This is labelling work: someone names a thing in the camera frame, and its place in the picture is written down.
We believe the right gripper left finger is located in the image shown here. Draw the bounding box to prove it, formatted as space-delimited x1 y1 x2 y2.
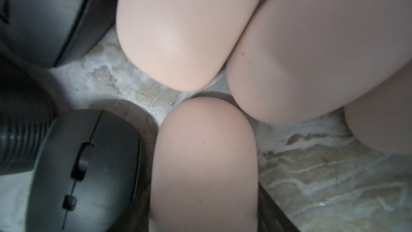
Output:
1 60 58 175

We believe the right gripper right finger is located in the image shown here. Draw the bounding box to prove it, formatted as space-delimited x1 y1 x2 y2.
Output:
258 184 300 232

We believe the pink mouse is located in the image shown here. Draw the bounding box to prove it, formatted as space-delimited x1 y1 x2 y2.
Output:
149 97 258 232
116 0 260 92
226 0 412 124
344 67 412 154

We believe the black mouse upper right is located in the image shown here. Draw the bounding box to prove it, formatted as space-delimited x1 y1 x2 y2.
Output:
1 0 118 68

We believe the black mouse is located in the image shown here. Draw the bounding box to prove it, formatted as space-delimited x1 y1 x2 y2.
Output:
26 110 146 232
1 0 118 68

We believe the black mouse lower right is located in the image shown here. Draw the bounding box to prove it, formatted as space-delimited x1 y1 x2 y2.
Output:
26 110 146 232

